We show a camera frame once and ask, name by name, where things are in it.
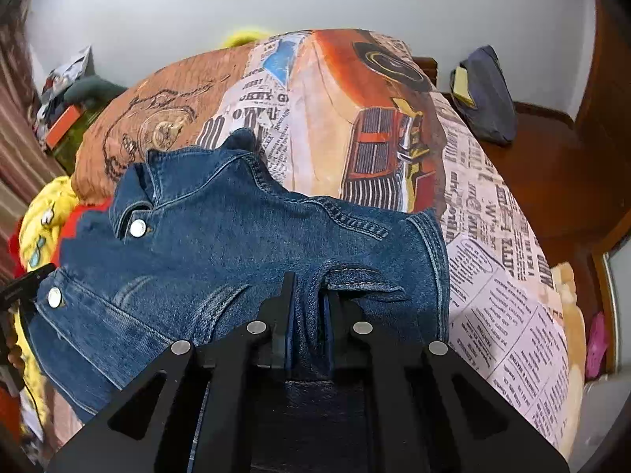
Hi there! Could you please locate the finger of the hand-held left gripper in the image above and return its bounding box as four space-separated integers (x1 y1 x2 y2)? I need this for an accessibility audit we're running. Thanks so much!
0 263 57 306

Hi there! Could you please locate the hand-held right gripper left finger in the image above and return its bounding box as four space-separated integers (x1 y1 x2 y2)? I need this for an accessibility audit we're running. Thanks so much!
47 271 299 473

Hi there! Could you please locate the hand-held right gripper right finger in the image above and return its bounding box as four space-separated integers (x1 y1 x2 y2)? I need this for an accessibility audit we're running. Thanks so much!
320 288 570 473

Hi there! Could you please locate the blue denim jacket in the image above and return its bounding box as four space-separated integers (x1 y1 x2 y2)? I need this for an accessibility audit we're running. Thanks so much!
22 127 452 425

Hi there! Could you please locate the yellow cartoon print cloth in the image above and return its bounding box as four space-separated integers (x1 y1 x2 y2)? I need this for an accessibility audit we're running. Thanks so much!
12 175 82 419

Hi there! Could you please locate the red cloth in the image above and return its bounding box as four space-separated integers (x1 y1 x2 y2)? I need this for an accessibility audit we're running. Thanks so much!
7 197 116 277

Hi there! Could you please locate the striped red curtain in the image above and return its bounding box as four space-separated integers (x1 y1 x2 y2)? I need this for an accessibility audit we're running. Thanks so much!
0 20 60 281

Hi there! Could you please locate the green patterned bag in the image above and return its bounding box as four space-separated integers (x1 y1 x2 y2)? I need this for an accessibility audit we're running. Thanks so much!
52 108 106 175

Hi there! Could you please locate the printed blanket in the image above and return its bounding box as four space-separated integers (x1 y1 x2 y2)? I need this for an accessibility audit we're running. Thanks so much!
49 28 580 459

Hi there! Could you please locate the orange box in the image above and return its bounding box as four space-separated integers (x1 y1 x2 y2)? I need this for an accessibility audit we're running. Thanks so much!
45 105 82 149

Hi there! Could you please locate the grey plush cushion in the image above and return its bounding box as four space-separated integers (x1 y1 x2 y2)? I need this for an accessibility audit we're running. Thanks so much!
64 75 129 109

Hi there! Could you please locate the pile of clutter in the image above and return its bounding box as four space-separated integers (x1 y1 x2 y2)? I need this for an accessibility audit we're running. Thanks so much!
37 45 94 124

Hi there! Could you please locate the beige plush toy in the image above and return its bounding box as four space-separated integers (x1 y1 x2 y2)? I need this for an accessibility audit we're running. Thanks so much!
549 261 587 380

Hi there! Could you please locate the pink toy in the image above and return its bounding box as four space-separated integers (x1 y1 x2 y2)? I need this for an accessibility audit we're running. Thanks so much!
584 311 607 380

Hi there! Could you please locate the yellow pad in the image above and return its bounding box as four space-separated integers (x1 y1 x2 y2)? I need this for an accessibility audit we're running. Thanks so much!
452 66 476 108

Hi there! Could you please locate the grey backpack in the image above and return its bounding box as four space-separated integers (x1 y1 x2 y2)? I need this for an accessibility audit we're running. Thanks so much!
450 45 518 147

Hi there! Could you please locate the white appliance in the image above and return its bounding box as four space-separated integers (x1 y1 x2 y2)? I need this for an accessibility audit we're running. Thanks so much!
567 374 627 459

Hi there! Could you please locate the wooden door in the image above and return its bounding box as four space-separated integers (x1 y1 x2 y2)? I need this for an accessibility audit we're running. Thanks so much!
574 0 631 168

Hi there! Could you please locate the wooden bed frame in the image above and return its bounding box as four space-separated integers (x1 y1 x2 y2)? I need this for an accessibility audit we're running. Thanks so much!
411 56 439 92

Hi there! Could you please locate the yellow ring cushion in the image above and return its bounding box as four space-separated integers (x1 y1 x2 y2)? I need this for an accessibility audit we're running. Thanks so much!
219 22 277 49

